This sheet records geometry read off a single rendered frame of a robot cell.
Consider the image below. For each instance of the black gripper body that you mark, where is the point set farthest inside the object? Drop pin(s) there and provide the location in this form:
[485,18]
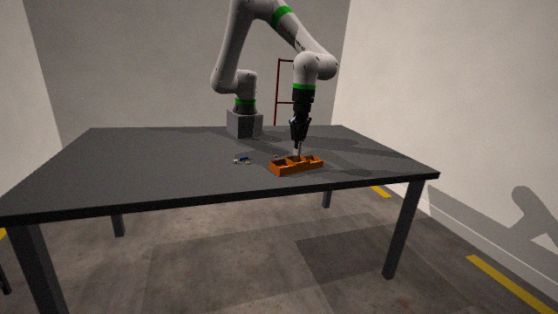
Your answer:
[301,110]

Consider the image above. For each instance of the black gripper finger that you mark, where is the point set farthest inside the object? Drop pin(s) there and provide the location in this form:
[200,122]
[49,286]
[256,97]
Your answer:
[304,130]
[295,130]

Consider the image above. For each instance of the orange rack of bins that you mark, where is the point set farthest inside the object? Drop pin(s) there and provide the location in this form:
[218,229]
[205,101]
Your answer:
[294,164]

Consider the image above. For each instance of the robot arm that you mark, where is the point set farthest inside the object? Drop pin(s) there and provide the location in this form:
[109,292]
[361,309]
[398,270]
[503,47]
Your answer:
[312,62]

